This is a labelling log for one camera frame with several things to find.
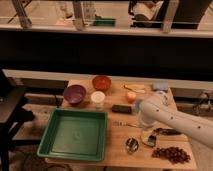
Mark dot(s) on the silver fork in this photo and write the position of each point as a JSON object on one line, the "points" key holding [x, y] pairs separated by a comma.
{"points": [[120, 123]]}

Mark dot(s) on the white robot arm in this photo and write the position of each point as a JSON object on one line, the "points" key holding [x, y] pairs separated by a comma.
{"points": [[156, 108]]}

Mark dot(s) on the red bowl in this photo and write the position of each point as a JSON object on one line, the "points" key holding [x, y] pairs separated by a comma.
{"points": [[101, 82]]}

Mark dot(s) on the purple bowl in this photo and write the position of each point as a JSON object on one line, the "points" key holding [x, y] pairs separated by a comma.
{"points": [[74, 94]]}

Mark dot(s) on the white plastic cup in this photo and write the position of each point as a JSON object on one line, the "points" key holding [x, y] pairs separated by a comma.
{"points": [[97, 99]]}

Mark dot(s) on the orange fruit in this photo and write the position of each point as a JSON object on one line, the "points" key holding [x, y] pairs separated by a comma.
{"points": [[131, 96]]}

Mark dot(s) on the black rectangular block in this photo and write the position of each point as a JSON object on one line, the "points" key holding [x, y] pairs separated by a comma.
{"points": [[121, 109]]}

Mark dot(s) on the yellow banana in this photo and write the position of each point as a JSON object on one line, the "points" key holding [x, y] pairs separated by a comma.
{"points": [[135, 88]]}

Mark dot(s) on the green plastic tray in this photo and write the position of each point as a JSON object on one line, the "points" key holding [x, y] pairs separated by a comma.
{"points": [[75, 135]]}

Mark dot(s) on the green background box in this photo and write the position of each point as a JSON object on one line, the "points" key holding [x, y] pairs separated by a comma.
{"points": [[105, 22]]}

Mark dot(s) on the round metal cup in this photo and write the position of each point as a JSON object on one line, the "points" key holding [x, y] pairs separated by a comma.
{"points": [[132, 145]]}

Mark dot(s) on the metal square measuring cup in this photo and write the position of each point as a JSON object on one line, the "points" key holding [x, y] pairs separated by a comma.
{"points": [[149, 140]]}

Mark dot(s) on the brown grape bunch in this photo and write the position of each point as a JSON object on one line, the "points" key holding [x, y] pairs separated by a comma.
{"points": [[172, 154]]}

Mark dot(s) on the black side table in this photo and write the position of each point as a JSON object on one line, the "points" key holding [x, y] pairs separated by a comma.
{"points": [[12, 117]]}

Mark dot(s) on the black handled knife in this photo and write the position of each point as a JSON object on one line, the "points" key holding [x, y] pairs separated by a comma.
{"points": [[166, 131]]}

